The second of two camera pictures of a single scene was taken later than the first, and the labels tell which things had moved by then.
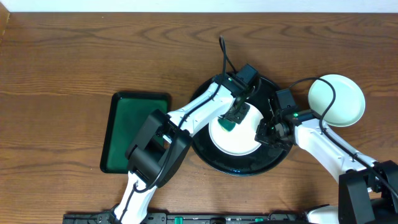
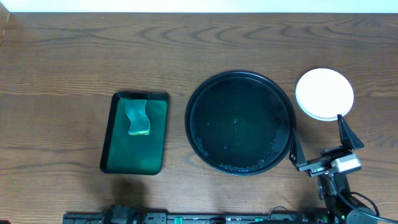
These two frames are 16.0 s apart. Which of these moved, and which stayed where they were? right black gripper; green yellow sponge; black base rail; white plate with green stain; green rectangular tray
Moved: white plate with green stain; right black gripper; green yellow sponge
Stayed: green rectangular tray; black base rail
